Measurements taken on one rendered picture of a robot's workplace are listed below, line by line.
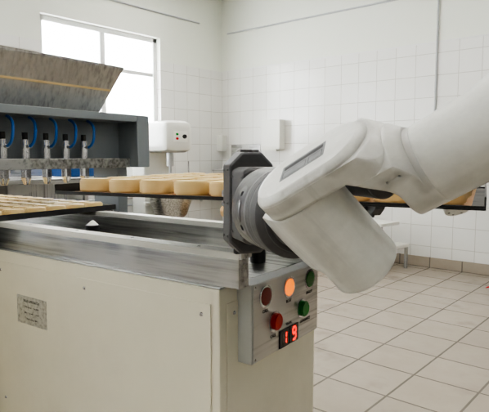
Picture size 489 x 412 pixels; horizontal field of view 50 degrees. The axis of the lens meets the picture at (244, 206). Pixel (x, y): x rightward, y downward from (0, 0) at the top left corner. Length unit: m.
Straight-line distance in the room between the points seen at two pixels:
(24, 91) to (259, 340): 0.93
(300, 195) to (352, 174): 0.04
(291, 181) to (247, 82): 6.10
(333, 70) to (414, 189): 5.43
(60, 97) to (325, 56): 4.55
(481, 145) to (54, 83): 1.30
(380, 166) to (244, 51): 6.22
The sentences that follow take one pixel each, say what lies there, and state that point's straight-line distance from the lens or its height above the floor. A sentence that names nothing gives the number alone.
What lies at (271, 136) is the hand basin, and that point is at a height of 1.28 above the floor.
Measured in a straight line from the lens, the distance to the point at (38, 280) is 1.25.
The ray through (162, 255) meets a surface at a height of 0.88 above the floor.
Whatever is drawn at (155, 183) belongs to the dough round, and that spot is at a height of 1.02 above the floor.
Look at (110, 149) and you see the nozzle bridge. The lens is 1.70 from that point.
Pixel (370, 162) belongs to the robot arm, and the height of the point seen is 1.05.
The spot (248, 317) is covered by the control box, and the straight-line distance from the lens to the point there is 0.91.
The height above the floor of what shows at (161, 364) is 0.68.
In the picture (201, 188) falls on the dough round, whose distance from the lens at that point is 0.74.
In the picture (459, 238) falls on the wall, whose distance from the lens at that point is 5.22.
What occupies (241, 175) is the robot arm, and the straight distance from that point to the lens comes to 0.58.
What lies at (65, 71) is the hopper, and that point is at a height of 1.28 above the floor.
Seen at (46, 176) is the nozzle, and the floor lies 1.00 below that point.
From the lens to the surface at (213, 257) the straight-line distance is 0.88.
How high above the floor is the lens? 1.05
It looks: 5 degrees down
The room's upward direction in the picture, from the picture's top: straight up
